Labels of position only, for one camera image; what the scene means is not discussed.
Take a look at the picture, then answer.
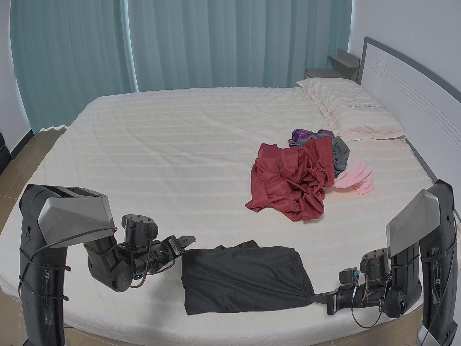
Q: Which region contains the purple garment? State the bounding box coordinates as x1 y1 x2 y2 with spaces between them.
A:
288 128 334 147

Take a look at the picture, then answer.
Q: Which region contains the grey garment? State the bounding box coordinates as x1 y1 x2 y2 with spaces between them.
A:
290 132 352 179

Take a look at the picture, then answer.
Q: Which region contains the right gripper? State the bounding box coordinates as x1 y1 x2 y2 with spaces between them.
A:
312 288 360 315

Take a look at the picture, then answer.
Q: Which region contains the black cable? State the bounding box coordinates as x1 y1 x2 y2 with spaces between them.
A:
18 227 119 295

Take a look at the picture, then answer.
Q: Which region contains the blue-green curtain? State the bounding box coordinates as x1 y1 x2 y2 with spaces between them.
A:
126 0 355 89
11 0 139 130

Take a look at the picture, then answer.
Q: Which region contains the black T-shirt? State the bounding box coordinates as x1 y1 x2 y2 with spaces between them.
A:
181 240 315 316

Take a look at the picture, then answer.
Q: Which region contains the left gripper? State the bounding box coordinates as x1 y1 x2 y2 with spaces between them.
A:
149 235 197 267

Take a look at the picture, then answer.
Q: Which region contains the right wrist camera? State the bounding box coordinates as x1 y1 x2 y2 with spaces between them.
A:
339 269 361 288

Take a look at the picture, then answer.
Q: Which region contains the black chest of drawers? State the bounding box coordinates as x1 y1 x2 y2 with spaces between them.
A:
0 132 9 174

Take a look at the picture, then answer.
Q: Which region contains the dark red garment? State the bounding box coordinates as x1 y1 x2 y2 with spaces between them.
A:
246 136 335 223

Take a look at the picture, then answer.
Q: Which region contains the cream pillow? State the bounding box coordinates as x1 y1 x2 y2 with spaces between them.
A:
296 77 406 142

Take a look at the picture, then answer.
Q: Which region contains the pink garment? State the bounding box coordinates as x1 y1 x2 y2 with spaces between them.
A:
333 155 375 195

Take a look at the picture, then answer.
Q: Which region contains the bed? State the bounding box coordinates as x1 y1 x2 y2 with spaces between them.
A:
0 36 461 341

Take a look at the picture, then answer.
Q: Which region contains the grey bedside table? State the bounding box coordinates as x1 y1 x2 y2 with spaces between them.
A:
306 48 361 82

